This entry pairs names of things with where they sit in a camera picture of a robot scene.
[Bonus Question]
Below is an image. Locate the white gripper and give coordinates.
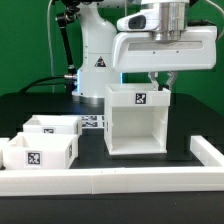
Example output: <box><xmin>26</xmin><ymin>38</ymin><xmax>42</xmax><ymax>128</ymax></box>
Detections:
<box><xmin>112</xmin><ymin>26</ymin><xmax>217</xmax><ymax>90</ymax></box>

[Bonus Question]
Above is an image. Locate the white drawer cabinet frame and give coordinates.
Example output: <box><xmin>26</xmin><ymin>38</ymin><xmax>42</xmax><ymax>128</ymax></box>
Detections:
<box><xmin>104</xmin><ymin>84</ymin><xmax>171</xmax><ymax>155</ymax></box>

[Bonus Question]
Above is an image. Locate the white fence rail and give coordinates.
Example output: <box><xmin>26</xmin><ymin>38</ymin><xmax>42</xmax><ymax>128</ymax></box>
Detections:
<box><xmin>0</xmin><ymin>167</ymin><xmax>224</xmax><ymax>196</ymax></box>
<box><xmin>190</xmin><ymin>135</ymin><xmax>224</xmax><ymax>168</ymax></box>

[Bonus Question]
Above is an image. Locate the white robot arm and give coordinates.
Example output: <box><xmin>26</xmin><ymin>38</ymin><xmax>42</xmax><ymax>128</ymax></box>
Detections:
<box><xmin>56</xmin><ymin>0</ymin><xmax>224</xmax><ymax>99</ymax></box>

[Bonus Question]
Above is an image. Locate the white left fence block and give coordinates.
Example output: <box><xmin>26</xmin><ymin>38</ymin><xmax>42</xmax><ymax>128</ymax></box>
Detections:
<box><xmin>0</xmin><ymin>138</ymin><xmax>10</xmax><ymax>168</ymax></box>

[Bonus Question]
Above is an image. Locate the white right fence rail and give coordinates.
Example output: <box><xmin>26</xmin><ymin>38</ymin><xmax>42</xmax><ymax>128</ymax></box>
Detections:
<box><xmin>190</xmin><ymin>135</ymin><xmax>224</xmax><ymax>168</ymax></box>

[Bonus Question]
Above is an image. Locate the white front fence rail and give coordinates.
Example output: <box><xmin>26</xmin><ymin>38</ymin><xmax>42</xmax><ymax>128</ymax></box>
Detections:
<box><xmin>0</xmin><ymin>167</ymin><xmax>224</xmax><ymax>196</ymax></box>

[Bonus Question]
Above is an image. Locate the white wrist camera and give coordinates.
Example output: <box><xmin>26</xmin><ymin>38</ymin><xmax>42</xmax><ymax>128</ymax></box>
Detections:
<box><xmin>117</xmin><ymin>10</ymin><xmax>159</xmax><ymax>32</ymax></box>

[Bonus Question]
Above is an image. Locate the fiducial marker sheet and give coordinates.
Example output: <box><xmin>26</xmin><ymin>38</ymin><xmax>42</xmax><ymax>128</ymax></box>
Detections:
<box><xmin>82</xmin><ymin>115</ymin><xmax>104</xmax><ymax>129</ymax></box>

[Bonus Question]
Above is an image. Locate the white drawer box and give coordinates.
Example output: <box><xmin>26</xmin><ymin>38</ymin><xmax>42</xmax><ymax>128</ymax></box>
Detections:
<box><xmin>3</xmin><ymin>132</ymin><xmax>78</xmax><ymax>170</ymax></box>
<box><xmin>23</xmin><ymin>115</ymin><xmax>82</xmax><ymax>136</ymax></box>

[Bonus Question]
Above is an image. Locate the white front drawer box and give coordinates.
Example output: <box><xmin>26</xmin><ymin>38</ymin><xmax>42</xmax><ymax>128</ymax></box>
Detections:
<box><xmin>3</xmin><ymin>132</ymin><xmax>78</xmax><ymax>170</ymax></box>

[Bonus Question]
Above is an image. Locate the black cable bundle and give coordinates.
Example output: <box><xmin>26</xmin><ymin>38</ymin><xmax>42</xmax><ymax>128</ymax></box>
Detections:
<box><xmin>18</xmin><ymin>0</ymin><xmax>79</xmax><ymax>94</ymax></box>

